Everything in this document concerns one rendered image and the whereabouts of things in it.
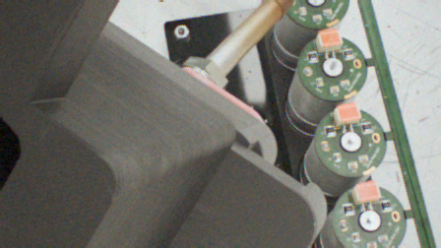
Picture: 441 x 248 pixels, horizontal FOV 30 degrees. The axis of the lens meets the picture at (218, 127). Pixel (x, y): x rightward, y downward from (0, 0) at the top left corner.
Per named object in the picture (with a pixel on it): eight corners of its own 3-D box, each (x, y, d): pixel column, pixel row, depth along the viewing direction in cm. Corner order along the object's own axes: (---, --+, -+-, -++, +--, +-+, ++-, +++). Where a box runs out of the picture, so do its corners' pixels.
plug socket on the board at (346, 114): (337, 134, 29) (340, 128, 28) (332, 111, 29) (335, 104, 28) (359, 131, 29) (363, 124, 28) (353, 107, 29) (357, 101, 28)
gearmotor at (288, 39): (276, 83, 35) (289, 31, 30) (264, 31, 35) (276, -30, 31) (333, 74, 35) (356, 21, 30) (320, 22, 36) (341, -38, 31)
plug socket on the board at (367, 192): (355, 213, 28) (359, 209, 27) (349, 188, 28) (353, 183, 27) (378, 209, 28) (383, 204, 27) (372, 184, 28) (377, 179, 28)
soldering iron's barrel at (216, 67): (260, 1, 29) (158, 101, 25) (275, -33, 28) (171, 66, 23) (295, 23, 29) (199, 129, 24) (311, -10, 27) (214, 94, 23)
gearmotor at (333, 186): (304, 214, 33) (324, 181, 28) (291, 155, 34) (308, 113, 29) (364, 203, 33) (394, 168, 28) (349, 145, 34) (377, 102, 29)
